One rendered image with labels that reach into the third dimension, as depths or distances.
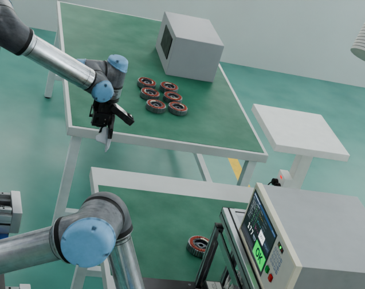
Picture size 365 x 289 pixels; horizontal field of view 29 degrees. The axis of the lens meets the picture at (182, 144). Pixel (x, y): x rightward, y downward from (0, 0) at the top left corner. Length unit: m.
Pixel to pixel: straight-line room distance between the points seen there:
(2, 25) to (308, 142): 1.47
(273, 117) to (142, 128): 0.84
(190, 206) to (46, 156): 1.76
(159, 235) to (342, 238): 0.95
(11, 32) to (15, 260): 0.77
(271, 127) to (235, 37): 3.99
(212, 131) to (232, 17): 3.13
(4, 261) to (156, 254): 1.20
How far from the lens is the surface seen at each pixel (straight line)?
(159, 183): 3.38
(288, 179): 3.45
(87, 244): 1.69
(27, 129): 5.10
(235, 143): 3.96
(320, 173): 5.69
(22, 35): 2.29
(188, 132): 3.90
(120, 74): 2.59
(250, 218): 2.47
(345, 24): 7.43
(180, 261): 2.93
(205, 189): 3.45
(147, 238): 3.00
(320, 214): 2.42
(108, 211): 1.74
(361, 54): 3.28
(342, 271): 2.20
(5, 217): 2.57
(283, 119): 3.28
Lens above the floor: 2.49
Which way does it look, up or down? 27 degrees down
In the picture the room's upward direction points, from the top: 17 degrees clockwise
